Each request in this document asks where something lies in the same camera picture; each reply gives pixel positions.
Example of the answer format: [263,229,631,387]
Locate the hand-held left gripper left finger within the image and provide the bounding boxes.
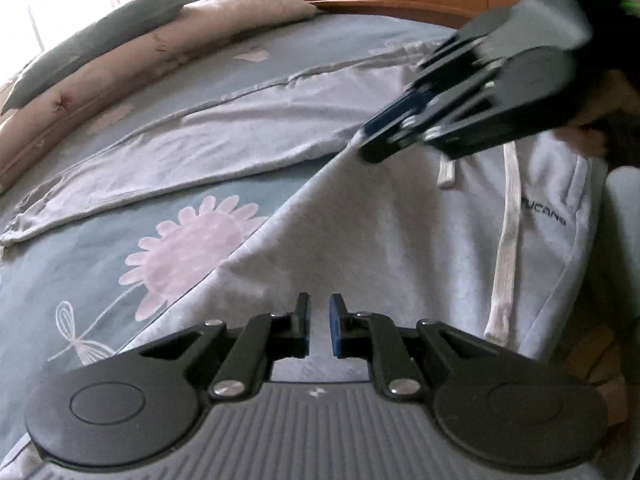
[140,291,312,402]

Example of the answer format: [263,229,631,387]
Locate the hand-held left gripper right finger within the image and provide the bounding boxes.
[327,293,507,401]

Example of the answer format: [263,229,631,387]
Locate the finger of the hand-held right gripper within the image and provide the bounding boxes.
[363,6,524,139]
[358,66,507,164]

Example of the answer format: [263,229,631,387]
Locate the grey drawstring sweatpants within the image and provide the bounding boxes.
[0,37,609,392]

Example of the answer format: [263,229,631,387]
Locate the person's right hand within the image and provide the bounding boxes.
[556,120,610,157]

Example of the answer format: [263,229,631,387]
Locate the teal floral bed sheet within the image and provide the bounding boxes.
[0,2,501,363]

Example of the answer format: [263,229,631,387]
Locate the pink floral folded quilt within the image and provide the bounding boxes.
[0,0,319,194]

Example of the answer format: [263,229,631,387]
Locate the teal pillow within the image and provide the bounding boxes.
[0,0,199,117]

